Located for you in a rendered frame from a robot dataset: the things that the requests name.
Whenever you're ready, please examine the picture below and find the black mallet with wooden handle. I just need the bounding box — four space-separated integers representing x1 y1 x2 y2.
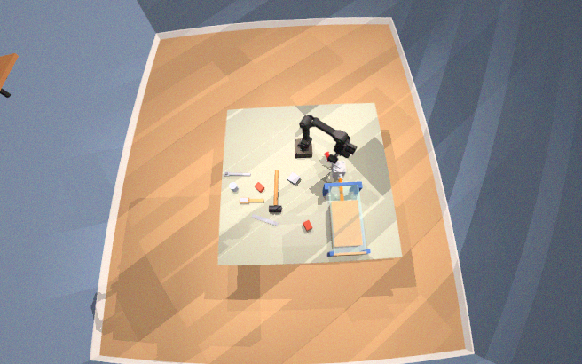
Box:
269 170 282 212

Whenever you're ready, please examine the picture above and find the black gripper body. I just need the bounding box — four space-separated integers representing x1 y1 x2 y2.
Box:
327 145 343 164

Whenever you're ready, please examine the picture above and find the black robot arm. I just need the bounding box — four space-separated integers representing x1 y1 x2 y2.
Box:
298 115 358 158

